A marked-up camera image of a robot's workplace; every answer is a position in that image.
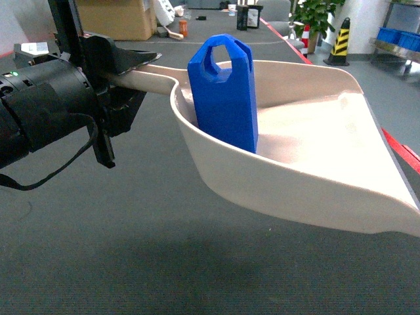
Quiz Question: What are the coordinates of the blue plastic part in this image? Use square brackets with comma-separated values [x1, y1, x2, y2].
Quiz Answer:
[187, 34, 259, 153]

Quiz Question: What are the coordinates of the black box on table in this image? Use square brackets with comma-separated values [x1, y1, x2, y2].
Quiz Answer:
[236, 5, 249, 31]

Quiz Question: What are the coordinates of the beige plastic dustpan tray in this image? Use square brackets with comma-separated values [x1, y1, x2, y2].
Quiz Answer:
[111, 60, 419, 236]

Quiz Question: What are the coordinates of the white paper cup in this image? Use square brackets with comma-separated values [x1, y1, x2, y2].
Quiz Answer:
[228, 4, 237, 16]

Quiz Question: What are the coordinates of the blue bin on rack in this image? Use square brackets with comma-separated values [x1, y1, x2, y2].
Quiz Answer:
[377, 27, 402, 45]
[398, 31, 420, 52]

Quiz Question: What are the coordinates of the red white traffic cone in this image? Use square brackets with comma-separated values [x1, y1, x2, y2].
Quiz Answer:
[301, 24, 310, 58]

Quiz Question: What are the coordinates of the yellow black traffic cone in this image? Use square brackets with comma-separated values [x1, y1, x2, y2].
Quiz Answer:
[324, 17, 350, 66]

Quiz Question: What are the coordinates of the black cable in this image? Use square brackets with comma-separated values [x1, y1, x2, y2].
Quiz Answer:
[0, 113, 99, 191]

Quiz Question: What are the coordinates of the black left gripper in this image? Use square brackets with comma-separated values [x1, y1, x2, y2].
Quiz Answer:
[12, 35, 161, 160]

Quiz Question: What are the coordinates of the wooden brush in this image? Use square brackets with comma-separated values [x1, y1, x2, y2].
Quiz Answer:
[157, 26, 184, 41]

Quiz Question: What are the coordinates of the green potted plant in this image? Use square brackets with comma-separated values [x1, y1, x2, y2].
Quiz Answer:
[291, 0, 345, 54]

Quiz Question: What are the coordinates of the steel shelf rack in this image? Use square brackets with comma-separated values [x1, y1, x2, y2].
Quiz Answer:
[369, 1, 419, 75]

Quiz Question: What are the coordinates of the large open cardboard box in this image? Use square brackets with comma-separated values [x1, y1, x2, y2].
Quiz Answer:
[76, 0, 157, 41]

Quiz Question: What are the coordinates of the black white box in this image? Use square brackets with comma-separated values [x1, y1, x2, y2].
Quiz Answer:
[247, 5, 263, 29]

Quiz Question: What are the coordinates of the grey office chair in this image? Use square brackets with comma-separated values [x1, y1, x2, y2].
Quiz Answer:
[257, 0, 305, 50]

